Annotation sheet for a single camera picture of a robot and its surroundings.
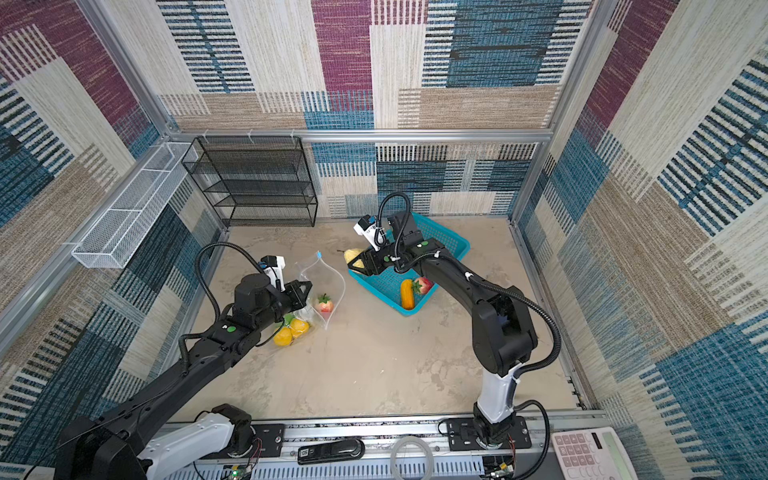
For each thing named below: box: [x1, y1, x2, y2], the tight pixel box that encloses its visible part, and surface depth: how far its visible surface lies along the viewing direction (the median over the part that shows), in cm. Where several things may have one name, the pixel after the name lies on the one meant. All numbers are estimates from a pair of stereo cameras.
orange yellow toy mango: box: [401, 279, 415, 310], surface depth 98 cm
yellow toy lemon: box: [290, 318, 310, 337], surface depth 89 cm
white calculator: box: [551, 427, 639, 480], surface depth 71 cm
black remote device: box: [297, 438, 366, 465], surface depth 71 cm
